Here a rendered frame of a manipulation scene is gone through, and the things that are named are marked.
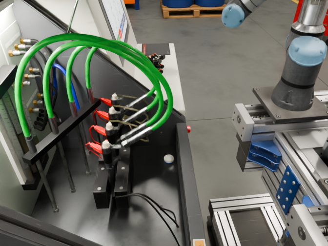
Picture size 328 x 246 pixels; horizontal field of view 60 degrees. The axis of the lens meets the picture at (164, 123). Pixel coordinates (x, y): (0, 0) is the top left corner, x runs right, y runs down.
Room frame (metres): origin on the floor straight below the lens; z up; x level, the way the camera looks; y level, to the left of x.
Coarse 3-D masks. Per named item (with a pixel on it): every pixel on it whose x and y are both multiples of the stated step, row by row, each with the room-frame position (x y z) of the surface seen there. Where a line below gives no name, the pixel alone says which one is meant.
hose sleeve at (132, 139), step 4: (148, 128) 0.58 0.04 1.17; (140, 132) 0.58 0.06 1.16; (144, 132) 0.57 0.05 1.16; (148, 132) 0.57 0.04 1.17; (132, 136) 0.58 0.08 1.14; (136, 136) 0.58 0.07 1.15; (140, 136) 0.57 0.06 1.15; (144, 136) 0.57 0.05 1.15; (128, 140) 0.58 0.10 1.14; (132, 140) 0.57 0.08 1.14; (136, 140) 0.57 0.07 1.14
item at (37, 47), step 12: (60, 36) 0.57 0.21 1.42; (72, 36) 0.57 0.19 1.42; (84, 36) 0.57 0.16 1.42; (96, 36) 0.58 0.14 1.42; (36, 48) 0.57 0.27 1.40; (120, 48) 0.57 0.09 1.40; (24, 60) 0.57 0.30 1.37; (144, 60) 0.58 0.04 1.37; (156, 72) 0.58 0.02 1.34; (168, 84) 0.58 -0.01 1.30; (168, 96) 0.58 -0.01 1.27; (168, 108) 0.58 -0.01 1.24; (24, 120) 0.57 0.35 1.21; (24, 132) 0.56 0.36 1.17
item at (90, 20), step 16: (32, 0) 0.92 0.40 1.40; (48, 0) 0.92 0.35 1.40; (64, 0) 0.92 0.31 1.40; (80, 0) 0.92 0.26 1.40; (96, 0) 1.03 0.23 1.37; (64, 16) 0.92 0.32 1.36; (80, 16) 0.92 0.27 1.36; (96, 16) 0.96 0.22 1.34; (80, 32) 0.92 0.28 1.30; (96, 32) 0.93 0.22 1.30; (128, 64) 1.19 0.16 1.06
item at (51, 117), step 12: (60, 48) 0.65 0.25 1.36; (108, 48) 0.65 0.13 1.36; (48, 60) 0.65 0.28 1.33; (132, 60) 0.66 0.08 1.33; (48, 72) 0.65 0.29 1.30; (144, 72) 0.66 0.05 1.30; (48, 84) 0.65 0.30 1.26; (156, 84) 0.66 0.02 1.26; (48, 96) 0.65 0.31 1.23; (48, 108) 0.65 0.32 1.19; (132, 132) 0.65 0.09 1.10
